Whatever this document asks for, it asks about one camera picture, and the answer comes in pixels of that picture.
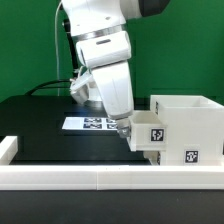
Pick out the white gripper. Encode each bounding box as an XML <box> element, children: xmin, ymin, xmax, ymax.
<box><xmin>92</xmin><ymin>61</ymin><xmax>134</xmax><ymax>138</ymax></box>

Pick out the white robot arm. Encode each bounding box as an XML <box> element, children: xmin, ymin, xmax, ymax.
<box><xmin>62</xmin><ymin>0</ymin><xmax>170</xmax><ymax>138</ymax></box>

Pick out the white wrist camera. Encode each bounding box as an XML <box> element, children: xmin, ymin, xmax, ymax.
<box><xmin>76</xmin><ymin>31</ymin><xmax>131</xmax><ymax>68</ymax></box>

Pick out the white thin cable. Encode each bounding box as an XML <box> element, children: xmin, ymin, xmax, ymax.
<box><xmin>54</xmin><ymin>0</ymin><xmax>65</xmax><ymax>81</ymax></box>

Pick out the white drawer cabinet box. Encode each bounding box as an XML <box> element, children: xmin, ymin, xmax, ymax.
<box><xmin>150</xmin><ymin>95</ymin><xmax>224</xmax><ymax>166</ymax></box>

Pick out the white drawer tray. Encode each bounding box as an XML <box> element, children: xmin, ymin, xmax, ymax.
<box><xmin>143</xmin><ymin>151</ymin><xmax>160</xmax><ymax>166</ymax></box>
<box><xmin>127</xmin><ymin>111</ymin><xmax>167</xmax><ymax>151</ymax></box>

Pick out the black cable bundle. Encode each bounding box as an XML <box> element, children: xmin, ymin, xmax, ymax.
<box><xmin>23</xmin><ymin>78</ymin><xmax>73</xmax><ymax>97</ymax></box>

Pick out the marker sheet on table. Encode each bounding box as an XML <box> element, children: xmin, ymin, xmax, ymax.
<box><xmin>62</xmin><ymin>117</ymin><xmax>117</xmax><ymax>131</ymax></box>

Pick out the white U-shaped table fence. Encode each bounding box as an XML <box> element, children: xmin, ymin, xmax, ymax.
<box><xmin>0</xmin><ymin>136</ymin><xmax>224</xmax><ymax>190</ymax></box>

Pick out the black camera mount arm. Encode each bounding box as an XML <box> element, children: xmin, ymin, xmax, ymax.
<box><xmin>62</xmin><ymin>19</ymin><xmax>79</xmax><ymax>78</ymax></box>

